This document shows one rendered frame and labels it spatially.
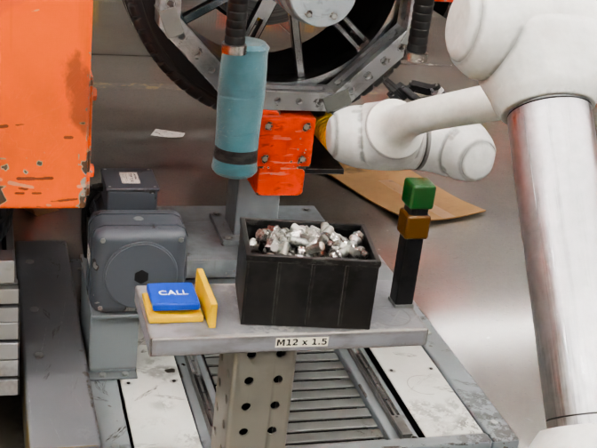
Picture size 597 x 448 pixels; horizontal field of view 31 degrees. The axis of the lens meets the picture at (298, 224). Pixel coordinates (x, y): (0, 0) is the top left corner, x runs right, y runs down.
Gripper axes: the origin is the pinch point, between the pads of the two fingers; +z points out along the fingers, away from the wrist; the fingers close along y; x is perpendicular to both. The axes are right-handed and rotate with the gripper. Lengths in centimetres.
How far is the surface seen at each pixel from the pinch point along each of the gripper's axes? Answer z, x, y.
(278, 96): 2.4, 14.7, -18.6
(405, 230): -58, 9, -17
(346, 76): 6.6, 6.3, -5.4
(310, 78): 11.1, 9.3, -11.3
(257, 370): -61, 10, -48
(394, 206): 87, -73, -15
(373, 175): 113, -75, -14
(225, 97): -8.7, 26.2, -26.1
